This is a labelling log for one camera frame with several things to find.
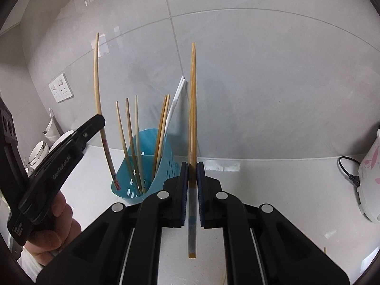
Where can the stacked small white bowls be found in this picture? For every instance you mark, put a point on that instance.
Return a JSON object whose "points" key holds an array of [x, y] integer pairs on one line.
{"points": [[39, 152]]}

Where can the white floral rice cooker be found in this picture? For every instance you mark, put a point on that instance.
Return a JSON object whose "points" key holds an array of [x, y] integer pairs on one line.
{"points": [[369, 189]]}

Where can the white folded paper holder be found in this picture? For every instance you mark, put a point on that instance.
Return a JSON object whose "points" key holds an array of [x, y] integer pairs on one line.
{"points": [[53, 130]]}

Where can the right white wall socket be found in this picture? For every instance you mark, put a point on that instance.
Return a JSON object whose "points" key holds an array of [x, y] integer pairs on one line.
{"points": [[63, 87]]}

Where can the large white bowl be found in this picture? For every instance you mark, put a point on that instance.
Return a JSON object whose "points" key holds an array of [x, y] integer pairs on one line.
{"points": [[61, 139]]}

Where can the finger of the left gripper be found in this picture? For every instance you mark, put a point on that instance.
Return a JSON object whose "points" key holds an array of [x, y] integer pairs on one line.
{"points": [[49, 176]]}

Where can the white wall socket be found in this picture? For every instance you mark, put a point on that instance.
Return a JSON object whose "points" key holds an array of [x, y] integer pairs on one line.
{"points": [[63, 87], [54, 88]]}

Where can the white plastic chopstick pair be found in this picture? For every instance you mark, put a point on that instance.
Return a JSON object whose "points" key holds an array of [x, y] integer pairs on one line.
{"points": [[174, 102]]}

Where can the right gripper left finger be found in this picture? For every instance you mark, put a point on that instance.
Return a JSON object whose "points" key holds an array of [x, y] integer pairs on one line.
{"points": [[122, 246]]}

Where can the bamboo chopstick red patterned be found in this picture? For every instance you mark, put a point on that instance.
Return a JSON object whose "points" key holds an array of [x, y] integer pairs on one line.
{"points": [[96, 88]]}

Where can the bamboo chopstick blue dotted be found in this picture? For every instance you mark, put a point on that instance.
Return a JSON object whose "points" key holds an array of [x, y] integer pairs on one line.
{"points": [[192, 158]]}

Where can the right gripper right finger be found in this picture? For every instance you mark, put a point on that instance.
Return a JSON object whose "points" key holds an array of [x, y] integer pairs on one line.
{"points": [[261, 245]]}

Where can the bamboo chopstick far left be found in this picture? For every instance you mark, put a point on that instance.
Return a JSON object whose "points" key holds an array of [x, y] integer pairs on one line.
{"points": [[125, 150]]}

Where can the bamboo chopstick pair right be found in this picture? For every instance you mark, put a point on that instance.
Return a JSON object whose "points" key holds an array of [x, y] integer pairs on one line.
{"points": [[158, 139]]}

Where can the left human hand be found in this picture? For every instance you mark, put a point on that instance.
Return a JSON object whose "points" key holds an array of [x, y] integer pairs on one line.
{"points": [[64, 230]]}

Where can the left white wall socket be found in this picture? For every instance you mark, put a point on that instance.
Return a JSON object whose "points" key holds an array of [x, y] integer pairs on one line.
{"points": [[54, 88]]}

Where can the blue plastic utensil holder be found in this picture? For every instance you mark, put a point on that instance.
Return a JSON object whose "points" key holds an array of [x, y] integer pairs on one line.
{"points": [[168, 168]]}

